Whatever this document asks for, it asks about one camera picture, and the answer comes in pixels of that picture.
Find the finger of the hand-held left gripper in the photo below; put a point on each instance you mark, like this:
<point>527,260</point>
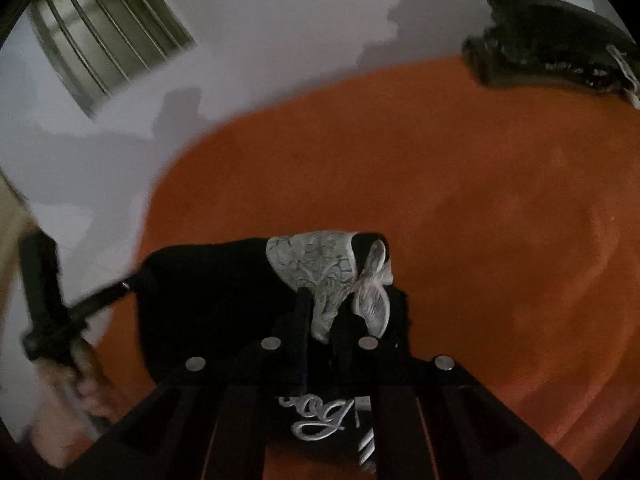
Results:
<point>100,300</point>

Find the stack of dark clothes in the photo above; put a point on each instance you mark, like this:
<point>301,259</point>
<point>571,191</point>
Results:
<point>540,45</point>

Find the orange blanket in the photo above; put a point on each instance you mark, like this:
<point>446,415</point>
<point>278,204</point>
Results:
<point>475,210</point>

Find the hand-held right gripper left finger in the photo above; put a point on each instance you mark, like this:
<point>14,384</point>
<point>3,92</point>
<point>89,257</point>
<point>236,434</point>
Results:
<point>302,360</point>

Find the person's left hand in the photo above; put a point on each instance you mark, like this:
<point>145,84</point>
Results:
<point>60,410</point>

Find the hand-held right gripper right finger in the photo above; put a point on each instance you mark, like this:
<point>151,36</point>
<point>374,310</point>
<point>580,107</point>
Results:
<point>345,360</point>

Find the black shirt white paisley print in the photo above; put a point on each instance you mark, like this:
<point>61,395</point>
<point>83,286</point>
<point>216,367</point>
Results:
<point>210,285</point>

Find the window with slatted shutter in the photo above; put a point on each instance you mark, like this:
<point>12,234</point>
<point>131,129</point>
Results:
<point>100,25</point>

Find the beige curtain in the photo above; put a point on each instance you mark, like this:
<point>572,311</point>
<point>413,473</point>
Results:
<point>10,220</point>

